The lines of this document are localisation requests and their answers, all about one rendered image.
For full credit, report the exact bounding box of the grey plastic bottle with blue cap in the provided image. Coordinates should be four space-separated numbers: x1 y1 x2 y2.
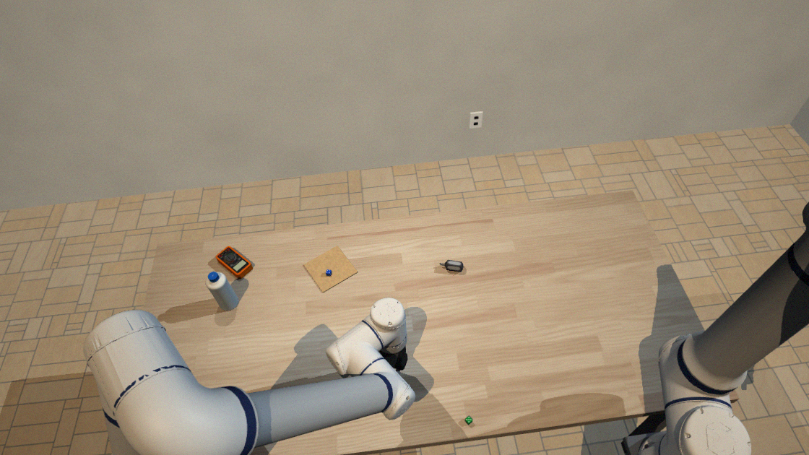
206 272 238 311

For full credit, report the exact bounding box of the orange square mat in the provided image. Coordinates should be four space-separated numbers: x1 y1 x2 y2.
304 246 358 293

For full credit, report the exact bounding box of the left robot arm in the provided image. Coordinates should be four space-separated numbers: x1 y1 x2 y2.
83 298 415 455

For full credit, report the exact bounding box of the orange digital multimeter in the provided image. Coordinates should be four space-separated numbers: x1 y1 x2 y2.
216 246 253 279

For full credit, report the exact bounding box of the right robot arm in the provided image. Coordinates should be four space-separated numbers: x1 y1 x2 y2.
638 202 809 455

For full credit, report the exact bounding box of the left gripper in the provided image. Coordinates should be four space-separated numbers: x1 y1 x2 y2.
378 336 407 375

